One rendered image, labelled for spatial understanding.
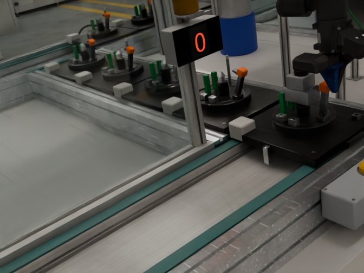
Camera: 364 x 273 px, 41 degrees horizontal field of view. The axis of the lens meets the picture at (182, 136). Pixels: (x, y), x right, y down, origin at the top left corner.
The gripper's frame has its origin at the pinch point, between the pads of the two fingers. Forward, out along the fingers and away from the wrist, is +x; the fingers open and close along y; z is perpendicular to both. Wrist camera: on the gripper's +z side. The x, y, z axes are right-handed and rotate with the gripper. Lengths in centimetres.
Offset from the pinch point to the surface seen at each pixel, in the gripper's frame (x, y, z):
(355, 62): 17, 51, -29
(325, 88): 2.5, -1.1, -1.5
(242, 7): 3, 58, -82
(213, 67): 22, 40, -83
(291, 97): 5.5, -2.3, -9.5
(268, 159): 15.3, -13.1, -7.7
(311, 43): 22, 78, -66
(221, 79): 5.6, -0.8, -33.1
